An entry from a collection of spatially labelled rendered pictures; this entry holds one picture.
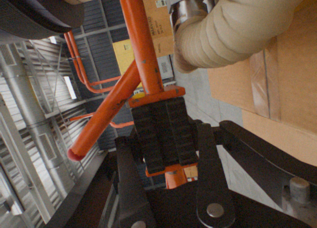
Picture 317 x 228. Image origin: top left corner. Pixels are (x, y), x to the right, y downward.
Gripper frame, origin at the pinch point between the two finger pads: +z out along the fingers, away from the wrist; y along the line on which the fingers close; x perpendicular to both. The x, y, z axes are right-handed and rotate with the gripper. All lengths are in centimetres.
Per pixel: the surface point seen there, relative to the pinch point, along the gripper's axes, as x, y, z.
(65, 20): 15.5, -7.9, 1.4
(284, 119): -1.4, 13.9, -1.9
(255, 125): -34, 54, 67
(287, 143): -36, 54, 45
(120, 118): -200, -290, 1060
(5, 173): -59, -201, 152
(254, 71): 4.3, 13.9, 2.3
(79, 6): 19.8, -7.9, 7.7
